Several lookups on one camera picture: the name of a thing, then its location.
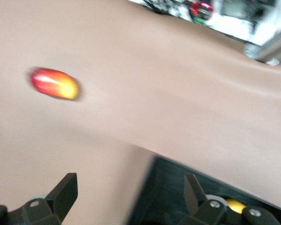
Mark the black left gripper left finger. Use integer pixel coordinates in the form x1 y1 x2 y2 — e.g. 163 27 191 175
0 172 78 225

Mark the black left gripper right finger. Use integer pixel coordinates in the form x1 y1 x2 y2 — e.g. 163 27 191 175
177 173 281 225

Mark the black plastic box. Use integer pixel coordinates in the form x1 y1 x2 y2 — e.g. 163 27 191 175
126 156 281 225

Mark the yellow banana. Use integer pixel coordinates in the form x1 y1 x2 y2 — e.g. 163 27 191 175
225 198 247 215

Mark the red yellow mango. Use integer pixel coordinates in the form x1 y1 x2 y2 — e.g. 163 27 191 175
29 67 81 101

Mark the brown table cover sheet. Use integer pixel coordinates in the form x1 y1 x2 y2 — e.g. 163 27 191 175
0 0 281 225

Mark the red electronic device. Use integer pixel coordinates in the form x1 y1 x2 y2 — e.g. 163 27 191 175
189 0 214 15

